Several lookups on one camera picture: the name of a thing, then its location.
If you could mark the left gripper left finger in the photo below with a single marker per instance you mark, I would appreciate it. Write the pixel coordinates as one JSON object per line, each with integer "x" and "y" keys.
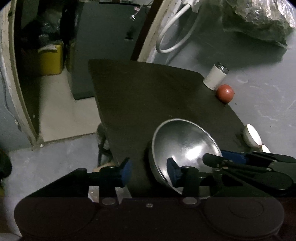
{"x": 107, "y": 179}

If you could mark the white cylindrical bottle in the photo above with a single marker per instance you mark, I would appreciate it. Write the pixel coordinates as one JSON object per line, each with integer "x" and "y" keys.
{"x": 216, "y": 75}

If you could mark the red ball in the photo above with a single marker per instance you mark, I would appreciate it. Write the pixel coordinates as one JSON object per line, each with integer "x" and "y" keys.
{"x": 225, "y": 93}

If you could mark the matte steel bowl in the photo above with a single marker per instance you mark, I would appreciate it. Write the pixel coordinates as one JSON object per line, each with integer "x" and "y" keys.
{"x": 186, "y": 143}

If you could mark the white ceramic bowl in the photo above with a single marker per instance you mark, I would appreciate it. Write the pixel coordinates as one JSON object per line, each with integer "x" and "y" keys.
{"x": 251, "y": 136}
{"x": 264, "y": 149}

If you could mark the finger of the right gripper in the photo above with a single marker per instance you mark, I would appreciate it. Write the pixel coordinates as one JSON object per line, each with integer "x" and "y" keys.
{"x": 221, "y": 163}
{"x": 242, "y": 157}

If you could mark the yellow container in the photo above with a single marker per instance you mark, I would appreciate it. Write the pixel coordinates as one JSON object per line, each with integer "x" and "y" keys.
{"x": 50, "y": 59}

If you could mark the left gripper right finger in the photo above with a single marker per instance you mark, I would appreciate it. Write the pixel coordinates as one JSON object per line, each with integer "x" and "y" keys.
{"x": 196, "y": 185}

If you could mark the dark grey cabinet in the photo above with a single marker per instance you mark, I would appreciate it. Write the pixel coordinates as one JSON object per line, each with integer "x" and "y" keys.
{"x": 102, "y": 31}

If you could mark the crinkled foil bag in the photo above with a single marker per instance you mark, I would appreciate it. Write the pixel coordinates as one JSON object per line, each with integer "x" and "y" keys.
{"x": 268, "y": 21}

